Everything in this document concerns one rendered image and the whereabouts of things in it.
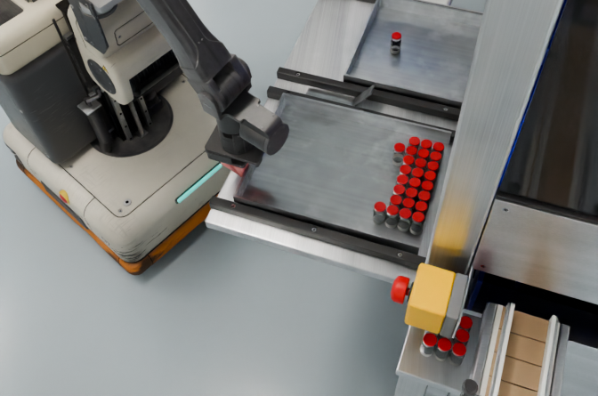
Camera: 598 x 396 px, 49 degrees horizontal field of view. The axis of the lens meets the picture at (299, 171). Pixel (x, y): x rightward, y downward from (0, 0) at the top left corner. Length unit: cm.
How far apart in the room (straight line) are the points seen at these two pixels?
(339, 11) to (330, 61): 16
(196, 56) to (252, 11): 194
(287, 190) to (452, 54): 48
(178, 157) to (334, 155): 89
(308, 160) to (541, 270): 50
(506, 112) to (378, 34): 80
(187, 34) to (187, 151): 114
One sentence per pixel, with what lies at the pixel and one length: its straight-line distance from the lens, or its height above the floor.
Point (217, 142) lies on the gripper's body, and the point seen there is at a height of 100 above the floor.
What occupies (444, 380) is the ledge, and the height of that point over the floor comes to 88.
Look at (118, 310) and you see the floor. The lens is 218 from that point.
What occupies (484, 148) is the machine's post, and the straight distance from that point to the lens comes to 78.
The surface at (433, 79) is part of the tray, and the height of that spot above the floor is 88.
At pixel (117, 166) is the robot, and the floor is 28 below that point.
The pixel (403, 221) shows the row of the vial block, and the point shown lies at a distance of 116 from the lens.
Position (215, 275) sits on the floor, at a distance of 216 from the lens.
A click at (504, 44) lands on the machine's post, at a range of 67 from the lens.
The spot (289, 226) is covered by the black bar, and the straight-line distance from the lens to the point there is 117.
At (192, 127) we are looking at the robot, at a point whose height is 28.
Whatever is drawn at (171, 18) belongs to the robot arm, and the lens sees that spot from 96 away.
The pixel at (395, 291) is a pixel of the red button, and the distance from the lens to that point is 99.
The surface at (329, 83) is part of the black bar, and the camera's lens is 137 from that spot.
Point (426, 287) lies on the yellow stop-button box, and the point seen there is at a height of 103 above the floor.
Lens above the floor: 191
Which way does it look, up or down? 55 degrees down
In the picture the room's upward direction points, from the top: 5 degrees counter-clockwise
